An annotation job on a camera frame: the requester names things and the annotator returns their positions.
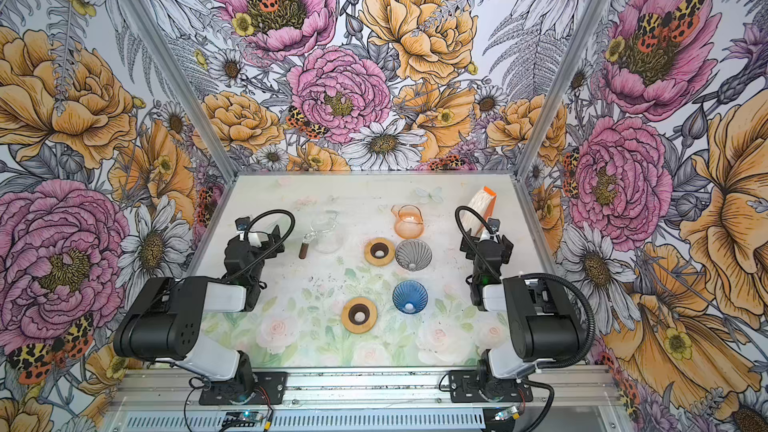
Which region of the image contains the coffee filter pack orange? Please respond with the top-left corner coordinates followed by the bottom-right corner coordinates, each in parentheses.
top-left (461, 187), bottom-right (497, 237)

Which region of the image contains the clear glass carafe brown handle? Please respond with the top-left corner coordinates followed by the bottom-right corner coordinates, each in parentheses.
top-left (298, 210), bottom-right (345, 260)

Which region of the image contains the blue ribbed dripper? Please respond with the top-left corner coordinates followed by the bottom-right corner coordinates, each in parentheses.
top-left (392, 280), bottom-right (429, 315)

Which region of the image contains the wooden ring holder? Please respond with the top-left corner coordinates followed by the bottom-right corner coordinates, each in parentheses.
top-left (364, 237), bottom-right (396, 267)
top-left (341, 297), bottom-right (378, 335)

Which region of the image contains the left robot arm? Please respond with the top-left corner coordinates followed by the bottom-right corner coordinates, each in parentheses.
top-left (113, 226), bottom-right (285, 403)

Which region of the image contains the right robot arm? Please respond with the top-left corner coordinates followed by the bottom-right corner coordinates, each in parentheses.
top-left (449, 237), bottom-right (596, 403)

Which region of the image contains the grey ribbed dripper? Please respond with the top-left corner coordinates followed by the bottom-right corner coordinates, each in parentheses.
top-left (395, 239), bottom-right (433, 272)

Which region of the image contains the orange glass pitcher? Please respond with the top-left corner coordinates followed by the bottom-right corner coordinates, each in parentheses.
top-left (391, 204), bottom-right (425, 240)

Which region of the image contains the green circuit board right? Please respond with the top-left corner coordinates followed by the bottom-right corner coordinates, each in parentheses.
top-left (494, 406), bottom-right (520, 421)

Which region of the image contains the green circuit board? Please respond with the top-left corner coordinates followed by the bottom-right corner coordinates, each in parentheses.
top-left (222, 410), bottom-right (267, 428)
top-left (494, 406), bottom-right (520, 421)

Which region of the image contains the green circuit board left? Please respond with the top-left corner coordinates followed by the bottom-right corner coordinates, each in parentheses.
top-left (222, 410), bottom-right (267, 428)

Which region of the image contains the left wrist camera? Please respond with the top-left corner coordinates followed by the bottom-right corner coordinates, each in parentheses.
top-left (235, 216), bottom-right (261, 246)

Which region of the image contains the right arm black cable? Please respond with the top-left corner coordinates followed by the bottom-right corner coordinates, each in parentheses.
top-left (454, 205), bottom-right (597, 370)

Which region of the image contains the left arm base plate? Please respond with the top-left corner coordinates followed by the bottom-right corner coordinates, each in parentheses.
top-left (198, 372), bottom-right (289, 406)

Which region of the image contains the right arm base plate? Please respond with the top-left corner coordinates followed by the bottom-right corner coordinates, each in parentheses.
top-left (446, 369), bottom-right (533, 404)

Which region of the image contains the aluminium front rail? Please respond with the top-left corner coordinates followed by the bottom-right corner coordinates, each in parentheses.
top-left (108, 365), bottom-right (620, 413)

